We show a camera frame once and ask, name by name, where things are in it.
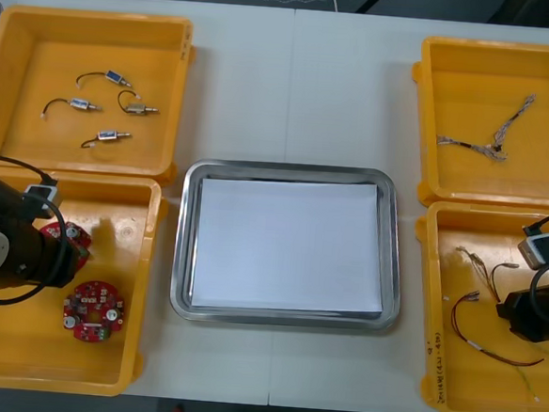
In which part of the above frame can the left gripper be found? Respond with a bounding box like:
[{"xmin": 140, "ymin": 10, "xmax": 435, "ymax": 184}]
[{"xmin": 32, "ymin": 232, "xmax": 92, "ymax": 293}]

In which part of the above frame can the steel tray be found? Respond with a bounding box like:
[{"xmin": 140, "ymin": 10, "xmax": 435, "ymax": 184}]
[{"xmin": 167, "ymin": 154, "xmax": 410, "ymax": 337}]

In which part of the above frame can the bare metal solenoid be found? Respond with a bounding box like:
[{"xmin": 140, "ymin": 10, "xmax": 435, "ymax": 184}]
[{"xmin": 115, "ymin": 88, "xmax": 162, "ymax": 118}]

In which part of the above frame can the round red circuit board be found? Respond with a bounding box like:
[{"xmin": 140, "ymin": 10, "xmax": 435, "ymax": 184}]
[
  {"xmin": 37, "ymin": 219, "xmax": 94, "ymax": 269},
  {"xmin": 60, "ymin": 278, "xmax": 128, "ymax": 345}
]

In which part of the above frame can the white sheet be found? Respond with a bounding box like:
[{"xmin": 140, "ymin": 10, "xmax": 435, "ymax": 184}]
[{"xmin": 189, "ymin": 171, "xmax": 393, "ymax": 322}]

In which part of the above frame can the twisted blue-white wire harness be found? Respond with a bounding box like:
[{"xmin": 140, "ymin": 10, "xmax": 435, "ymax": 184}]
[
  {"xmin": 487, "ymin": 90, "xmax": 538, "ymax": 157},
  {"xmin": 434, "ymin": 135, "xmax": 510, "ymax": 163}
]

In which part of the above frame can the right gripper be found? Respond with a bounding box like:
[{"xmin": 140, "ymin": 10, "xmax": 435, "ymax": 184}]
[{"xmin": 494, "ymin": 281, "xmax": 549, "ymax": 345}]

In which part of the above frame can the solenoid with blue label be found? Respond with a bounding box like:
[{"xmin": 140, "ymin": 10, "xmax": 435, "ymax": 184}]
[
  {"xmin": 41, "ymin": 95, "xmax": 104, "ymax": 123},
  {"xmin": 74, "ymin": 67, "xmax": 133, "ymax": 94},
  {"xmin": 80, "ymin": 127, "xmax": 133, "ymax": 153}
]

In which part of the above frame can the yellow-orange plastic bin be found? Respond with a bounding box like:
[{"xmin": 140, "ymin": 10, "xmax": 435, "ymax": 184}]
[
  {"xmin": 0, "ymin": 166, "xmax": 172, "ymax": 401},
  {"xmin": 403, "ymin": 198, "xmax": 549, "ymax": 412},
  {"xmin": 0, "ymin": 3, "xmax": 199, "ymax": 184},
  {"xmin": 401, "ymin": 34, "xmax": 549, "ymax": 215}
]

